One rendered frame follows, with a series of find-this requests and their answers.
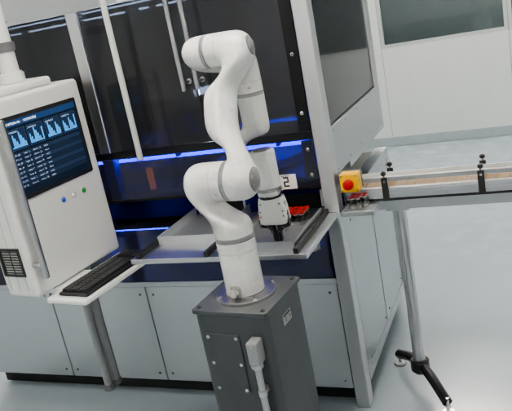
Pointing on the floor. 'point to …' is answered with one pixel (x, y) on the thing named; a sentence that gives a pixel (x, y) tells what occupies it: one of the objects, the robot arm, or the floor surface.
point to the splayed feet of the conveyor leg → (425, 375)
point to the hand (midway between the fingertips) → (278, 236)
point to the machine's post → (332, 196)
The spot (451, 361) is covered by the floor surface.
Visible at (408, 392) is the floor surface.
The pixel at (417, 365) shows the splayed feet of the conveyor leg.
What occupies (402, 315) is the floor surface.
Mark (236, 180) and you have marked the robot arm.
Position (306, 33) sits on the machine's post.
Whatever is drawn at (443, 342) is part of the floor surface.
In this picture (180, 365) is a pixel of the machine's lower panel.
